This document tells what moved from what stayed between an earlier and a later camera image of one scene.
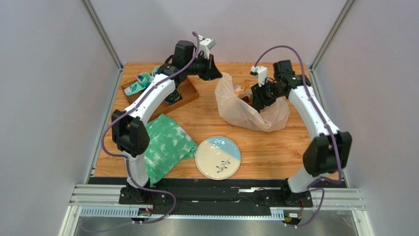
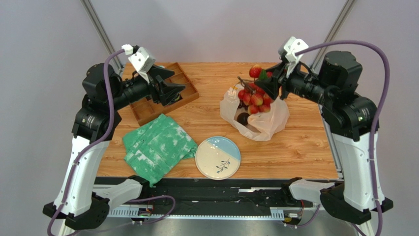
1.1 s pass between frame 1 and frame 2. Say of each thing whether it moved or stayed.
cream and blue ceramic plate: stayed
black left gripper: moved
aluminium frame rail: stayed
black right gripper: moved
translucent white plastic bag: moved
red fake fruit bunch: moved
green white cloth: stayed
